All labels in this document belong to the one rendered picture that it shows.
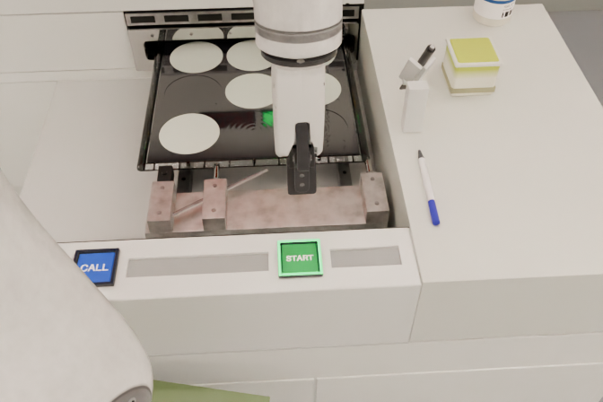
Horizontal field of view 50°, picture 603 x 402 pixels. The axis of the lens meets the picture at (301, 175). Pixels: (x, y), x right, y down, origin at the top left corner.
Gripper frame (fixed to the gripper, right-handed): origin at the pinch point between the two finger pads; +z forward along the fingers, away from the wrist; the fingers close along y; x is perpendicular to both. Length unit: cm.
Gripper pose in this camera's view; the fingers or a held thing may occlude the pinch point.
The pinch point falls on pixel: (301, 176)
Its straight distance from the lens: 72.5
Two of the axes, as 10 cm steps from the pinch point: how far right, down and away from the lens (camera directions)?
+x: 10.0, -0.4, 0.3
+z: 0.2, 8.2, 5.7
